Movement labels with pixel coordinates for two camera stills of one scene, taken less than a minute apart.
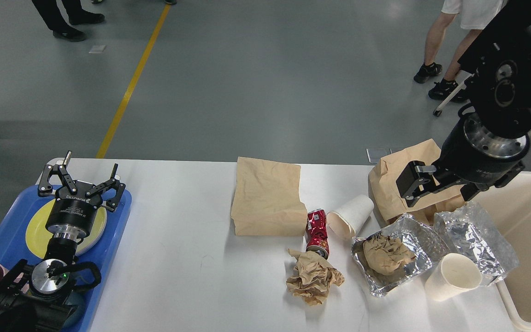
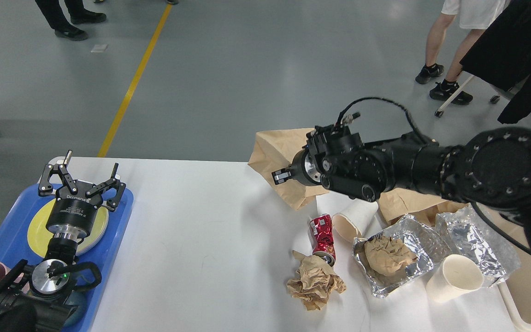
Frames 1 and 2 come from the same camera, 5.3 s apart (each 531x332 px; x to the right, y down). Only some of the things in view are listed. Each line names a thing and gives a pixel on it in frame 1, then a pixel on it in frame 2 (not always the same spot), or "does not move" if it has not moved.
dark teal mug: x=74 y=322 does not move
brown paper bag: x=267 y=199 → x=276 y=150
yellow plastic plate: x=38 y=236 does not move
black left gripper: x=74 y=213 does not move
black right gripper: x=471 y=159 → x=303 y=169
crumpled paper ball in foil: x=385 y=254 does not move
